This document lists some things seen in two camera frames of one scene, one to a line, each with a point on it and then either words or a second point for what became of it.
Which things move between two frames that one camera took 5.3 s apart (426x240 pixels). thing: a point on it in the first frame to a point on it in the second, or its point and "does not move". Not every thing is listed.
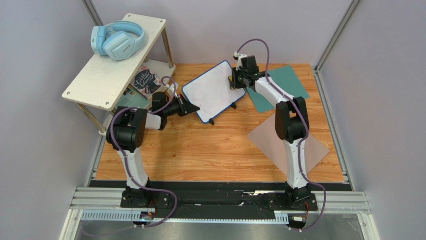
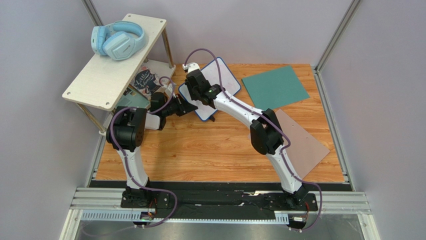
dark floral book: (146, 82) does not move
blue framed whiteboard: (211, 91) does not move
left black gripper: (186, 107) does not move
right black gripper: (237, 78) to (192, 85)
